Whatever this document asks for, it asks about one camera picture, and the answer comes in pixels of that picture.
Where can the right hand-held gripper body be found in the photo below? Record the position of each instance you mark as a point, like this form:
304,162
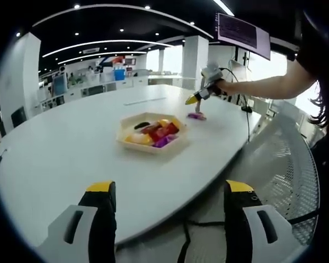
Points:
212,72

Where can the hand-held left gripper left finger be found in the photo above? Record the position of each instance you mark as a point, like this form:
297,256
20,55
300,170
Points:
98,230

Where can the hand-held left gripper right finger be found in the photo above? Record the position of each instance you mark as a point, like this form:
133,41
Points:
246,235

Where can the purple toy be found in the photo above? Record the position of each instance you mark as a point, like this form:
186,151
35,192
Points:
197,116

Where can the orange food packet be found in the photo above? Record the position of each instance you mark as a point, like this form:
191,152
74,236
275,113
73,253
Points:
164,122

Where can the red food packet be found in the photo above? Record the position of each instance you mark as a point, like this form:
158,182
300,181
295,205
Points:
163,131

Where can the purple food packet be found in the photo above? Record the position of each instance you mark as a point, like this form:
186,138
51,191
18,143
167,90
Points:
163,142

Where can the black food packet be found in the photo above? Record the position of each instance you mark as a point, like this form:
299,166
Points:
141,125

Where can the yellow bread food packet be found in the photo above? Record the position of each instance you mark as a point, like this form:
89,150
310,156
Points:
138,138

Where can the hexagonal wooden container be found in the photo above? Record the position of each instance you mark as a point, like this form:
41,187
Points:
142,149

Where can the person's right hand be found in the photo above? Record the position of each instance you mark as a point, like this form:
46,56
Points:
226,87

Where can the white pillar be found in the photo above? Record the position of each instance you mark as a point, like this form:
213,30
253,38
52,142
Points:
194,60
19,76

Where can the hanging monitor screen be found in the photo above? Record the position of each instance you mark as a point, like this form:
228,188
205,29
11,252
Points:
242,35

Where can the grey mesh chair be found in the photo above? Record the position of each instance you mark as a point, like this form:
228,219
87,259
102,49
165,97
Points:
290,170

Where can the blue bin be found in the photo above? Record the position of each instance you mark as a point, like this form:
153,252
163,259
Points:
119,74

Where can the white counter cabinets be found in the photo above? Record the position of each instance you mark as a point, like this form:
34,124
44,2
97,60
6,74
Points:
112,86

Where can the person's dark hair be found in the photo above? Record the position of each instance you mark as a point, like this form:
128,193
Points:
322,109

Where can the ceiling air conditioner vent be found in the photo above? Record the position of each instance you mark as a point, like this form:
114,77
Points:
91,50

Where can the small black device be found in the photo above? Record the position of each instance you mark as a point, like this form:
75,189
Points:
0,156

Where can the pale blue display cabinet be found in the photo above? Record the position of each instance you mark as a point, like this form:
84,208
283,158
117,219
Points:
59,85

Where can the red wall sign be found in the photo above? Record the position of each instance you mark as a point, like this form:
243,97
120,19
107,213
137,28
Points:
118,60

